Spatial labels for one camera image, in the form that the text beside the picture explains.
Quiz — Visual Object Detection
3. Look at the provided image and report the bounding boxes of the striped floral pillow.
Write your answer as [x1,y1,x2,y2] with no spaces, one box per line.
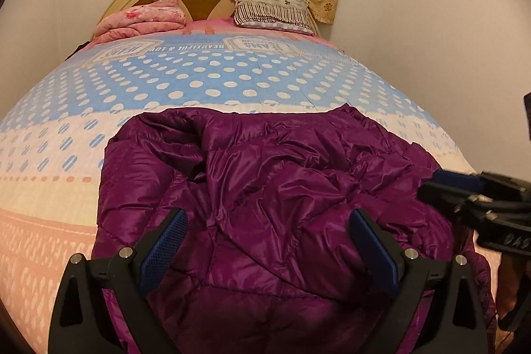
[232,0,316,36]

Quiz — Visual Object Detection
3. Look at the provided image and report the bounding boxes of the purple hooded puffer jacket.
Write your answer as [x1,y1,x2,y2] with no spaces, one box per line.
[93,105,496,353]

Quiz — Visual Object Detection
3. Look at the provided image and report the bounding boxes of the polka dot bed quilt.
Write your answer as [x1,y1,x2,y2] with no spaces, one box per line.
[1,20,471,353]

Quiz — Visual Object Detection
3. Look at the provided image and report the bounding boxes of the dark object beside bed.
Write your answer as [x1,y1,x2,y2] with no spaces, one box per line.
[65,41,91,61]

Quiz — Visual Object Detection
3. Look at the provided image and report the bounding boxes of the folded pink blanket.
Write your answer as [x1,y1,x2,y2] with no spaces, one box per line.
[93,0,186,43]

